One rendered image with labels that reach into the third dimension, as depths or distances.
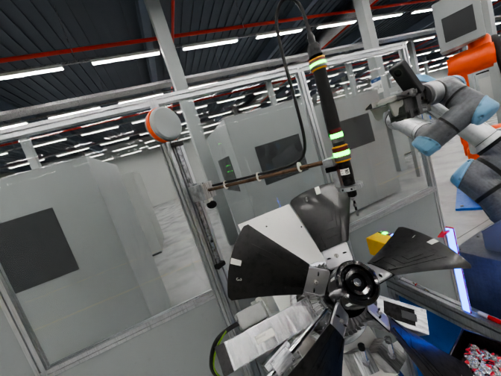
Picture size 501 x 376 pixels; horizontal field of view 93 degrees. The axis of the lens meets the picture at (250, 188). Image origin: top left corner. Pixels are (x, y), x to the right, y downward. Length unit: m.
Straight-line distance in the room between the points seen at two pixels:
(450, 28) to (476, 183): 3.39
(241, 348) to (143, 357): 0.82
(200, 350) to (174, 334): 0.17
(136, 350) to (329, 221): 1.15
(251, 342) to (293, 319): 0.14
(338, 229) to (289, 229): 0.29
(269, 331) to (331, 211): 0.42
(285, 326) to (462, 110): 0.84
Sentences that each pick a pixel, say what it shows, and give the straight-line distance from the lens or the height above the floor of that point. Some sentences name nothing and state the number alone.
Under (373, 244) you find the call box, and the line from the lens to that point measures 1.30.
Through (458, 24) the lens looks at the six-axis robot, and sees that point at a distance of 4.49.
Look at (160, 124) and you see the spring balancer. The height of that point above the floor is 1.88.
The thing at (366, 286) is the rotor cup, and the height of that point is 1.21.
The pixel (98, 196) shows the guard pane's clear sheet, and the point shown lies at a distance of 1.33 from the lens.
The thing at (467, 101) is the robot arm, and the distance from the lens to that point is 0.99.
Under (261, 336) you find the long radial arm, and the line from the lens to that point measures 0.82.
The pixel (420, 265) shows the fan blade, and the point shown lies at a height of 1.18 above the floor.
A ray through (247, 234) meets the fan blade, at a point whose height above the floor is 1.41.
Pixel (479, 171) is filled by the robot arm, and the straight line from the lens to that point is 1.28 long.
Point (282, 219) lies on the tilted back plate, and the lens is 1.07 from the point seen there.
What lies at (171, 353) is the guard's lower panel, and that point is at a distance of 1.55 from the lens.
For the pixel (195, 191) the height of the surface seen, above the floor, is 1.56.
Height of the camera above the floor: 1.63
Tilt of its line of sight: 7 degrees down
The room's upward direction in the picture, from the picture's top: 18 degrees counter-clockwise
